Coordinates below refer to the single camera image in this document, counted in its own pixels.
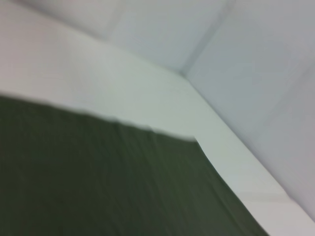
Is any dark green FREE! t-shirt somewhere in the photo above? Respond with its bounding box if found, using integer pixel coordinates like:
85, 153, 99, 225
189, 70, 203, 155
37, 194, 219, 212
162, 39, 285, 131
0, 92, 270, 236

